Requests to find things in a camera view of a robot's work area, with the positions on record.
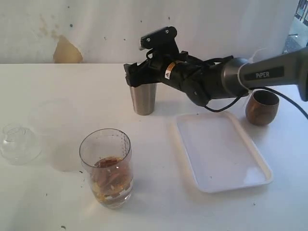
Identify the white rectangular plastic tray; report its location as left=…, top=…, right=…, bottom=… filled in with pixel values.
left=175, top=112, right=273, bottom=193

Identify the clear plastic shaker lid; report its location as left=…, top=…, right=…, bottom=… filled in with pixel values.
left=0, top=124, right=41, bottom=166

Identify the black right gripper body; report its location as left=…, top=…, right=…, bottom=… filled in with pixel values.
left=124, top=51, right=188, bottom=87

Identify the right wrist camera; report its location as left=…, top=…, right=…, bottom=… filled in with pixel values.
left=139, top=26, right=179, bottom=55

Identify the brown wooden cup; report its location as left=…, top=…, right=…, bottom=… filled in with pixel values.
left=245, top=90, right=280, bottom=126

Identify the clear plastic shaker cup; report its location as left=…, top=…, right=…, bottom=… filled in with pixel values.
left=79, top=128, right=133, bottom=209

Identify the stainless steel tumbler cup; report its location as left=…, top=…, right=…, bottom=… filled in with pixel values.
left=129, top=83, right=156, bottom=116

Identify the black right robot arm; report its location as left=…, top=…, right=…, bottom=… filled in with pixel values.
left=124, top=48, right=308, bottom=107

